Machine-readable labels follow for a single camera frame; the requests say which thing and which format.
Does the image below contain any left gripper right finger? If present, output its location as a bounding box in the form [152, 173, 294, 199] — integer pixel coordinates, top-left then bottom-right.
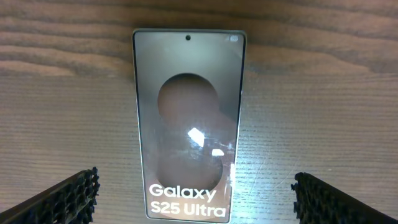
[291, 172, 397, 224]

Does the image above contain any Galaxy S25 Ultra smartphone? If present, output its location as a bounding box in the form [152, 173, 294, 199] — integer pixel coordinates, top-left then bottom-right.
[132, 28, 247, 223]

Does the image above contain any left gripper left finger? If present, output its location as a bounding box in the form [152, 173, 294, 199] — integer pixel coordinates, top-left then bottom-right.
[1, 167, 100, 224]

